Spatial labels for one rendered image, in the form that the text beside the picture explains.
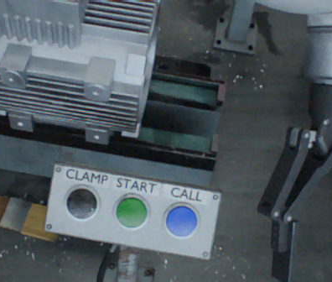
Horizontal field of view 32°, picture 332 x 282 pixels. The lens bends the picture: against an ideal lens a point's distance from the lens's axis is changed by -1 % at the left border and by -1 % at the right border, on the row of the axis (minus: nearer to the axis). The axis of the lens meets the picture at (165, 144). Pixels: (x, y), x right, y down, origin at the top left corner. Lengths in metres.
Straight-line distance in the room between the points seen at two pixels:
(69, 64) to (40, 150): 0.20
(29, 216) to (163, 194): 0.34
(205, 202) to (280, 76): 0.54
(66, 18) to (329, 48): 0.29
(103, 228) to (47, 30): 0.24
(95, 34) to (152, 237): 0.25
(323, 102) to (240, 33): 0.49
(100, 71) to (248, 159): 0.37
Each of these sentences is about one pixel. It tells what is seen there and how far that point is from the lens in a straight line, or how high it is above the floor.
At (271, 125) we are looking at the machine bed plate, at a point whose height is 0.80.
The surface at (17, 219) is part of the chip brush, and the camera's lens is 0.88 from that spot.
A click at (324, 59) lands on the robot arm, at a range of 0.62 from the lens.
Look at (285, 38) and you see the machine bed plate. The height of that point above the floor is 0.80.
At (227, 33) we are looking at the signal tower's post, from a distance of 1.10.
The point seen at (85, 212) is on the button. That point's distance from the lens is 0.58.
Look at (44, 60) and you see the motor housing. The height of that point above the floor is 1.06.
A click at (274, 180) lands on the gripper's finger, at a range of 0.62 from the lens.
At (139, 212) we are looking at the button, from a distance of 0.58.
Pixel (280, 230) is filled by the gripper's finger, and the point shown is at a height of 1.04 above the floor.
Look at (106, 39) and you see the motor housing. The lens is 0.70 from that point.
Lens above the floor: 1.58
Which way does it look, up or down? 55 degrees down
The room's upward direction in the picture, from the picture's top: 9 degrees clockwise
